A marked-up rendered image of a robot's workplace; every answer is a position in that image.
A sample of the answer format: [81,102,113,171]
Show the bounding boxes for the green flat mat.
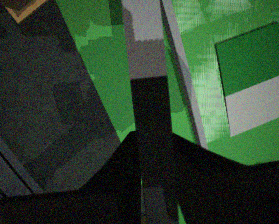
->
[56,0,279,166]

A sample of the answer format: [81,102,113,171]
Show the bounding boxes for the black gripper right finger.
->
[173,133,279,224]

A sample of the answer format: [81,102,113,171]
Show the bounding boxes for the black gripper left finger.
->
[0,131,141,224]

